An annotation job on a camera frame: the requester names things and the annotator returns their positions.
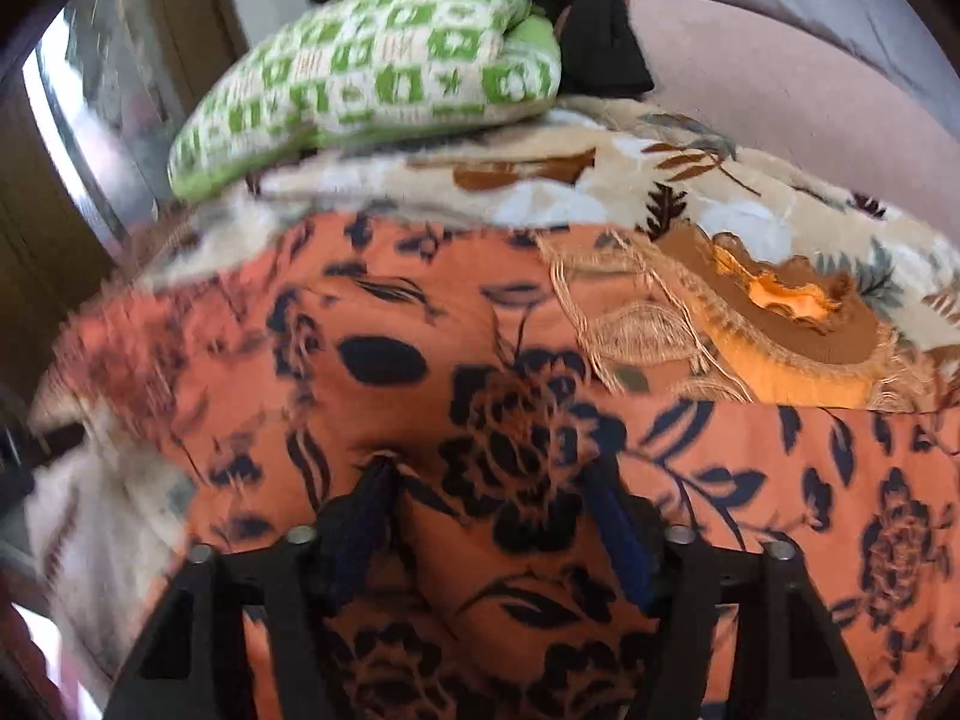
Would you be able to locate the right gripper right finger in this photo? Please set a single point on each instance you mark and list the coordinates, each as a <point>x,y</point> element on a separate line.
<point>790,660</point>

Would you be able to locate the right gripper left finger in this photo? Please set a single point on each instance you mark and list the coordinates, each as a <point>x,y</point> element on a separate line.
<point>190,660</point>

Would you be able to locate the orange floral blouse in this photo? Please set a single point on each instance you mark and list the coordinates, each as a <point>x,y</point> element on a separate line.
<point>491,367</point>

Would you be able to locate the beige leaf pattern blanket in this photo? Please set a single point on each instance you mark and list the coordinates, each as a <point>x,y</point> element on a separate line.
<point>108,524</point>

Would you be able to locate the pink bolster cushion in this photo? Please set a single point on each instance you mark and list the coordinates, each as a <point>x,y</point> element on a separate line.
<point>771,86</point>

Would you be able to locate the brown wooden door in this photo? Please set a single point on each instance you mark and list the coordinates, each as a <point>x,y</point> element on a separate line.
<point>93,93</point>

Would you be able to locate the green white patterned pillow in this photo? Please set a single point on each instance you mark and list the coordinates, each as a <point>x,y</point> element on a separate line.
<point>367,72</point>

